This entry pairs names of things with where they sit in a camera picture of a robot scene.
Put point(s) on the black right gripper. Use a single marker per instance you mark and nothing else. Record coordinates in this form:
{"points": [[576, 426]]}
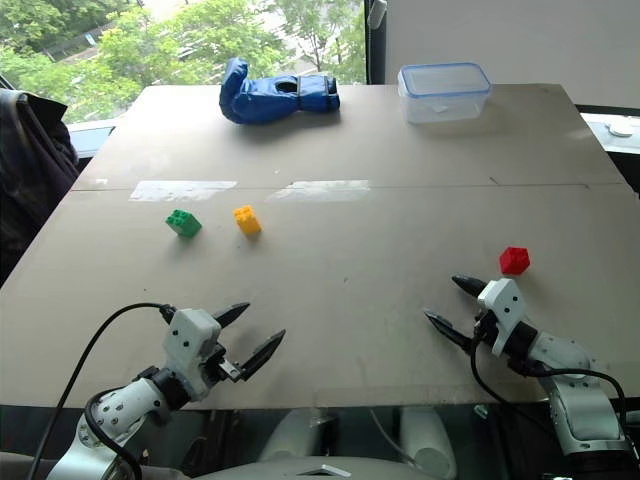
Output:
{"points": [[481, 327]]}

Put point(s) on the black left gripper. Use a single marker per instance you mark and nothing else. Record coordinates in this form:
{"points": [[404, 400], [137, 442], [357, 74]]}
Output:
{"points": [[223, 364]]}

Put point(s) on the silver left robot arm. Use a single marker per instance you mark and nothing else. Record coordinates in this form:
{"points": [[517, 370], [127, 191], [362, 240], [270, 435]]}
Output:
{"points": [[120, 410]]}

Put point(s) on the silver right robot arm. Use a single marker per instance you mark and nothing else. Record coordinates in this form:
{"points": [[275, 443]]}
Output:
{"points": [[570, 380]]}

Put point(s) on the red toy brick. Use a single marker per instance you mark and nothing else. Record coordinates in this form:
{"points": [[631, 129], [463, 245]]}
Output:
{"points": [[514, 260]]}

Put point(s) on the yellow toy brick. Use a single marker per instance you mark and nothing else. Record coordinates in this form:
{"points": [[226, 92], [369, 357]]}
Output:
{"points": [[247, 220]]}

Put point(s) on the green toy brick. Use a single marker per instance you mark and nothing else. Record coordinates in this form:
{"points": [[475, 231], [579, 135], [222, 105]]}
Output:
{"points": [[183, 223]]}

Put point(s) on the clear plastic lidded container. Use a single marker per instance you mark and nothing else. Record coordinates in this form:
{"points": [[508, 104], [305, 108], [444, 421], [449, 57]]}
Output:
{"points": [[442, 92]]}

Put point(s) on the blue boxing glove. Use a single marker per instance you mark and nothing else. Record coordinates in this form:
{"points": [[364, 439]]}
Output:
{"points": [[277, 97]]}

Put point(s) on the dark plaid cloth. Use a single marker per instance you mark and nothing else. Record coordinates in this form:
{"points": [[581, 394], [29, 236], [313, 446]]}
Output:
{"points": [[30, 175]]}

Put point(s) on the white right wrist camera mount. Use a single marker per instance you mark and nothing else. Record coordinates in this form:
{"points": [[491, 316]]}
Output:
{"points": [[501, 312]]}

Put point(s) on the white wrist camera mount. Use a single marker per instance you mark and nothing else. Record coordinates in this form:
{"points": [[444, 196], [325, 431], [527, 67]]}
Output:
{"points": [[192, 340], [501, 312]]}

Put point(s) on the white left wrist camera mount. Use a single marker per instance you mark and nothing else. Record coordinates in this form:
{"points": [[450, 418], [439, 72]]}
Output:
{"points": [[192, 340]]}

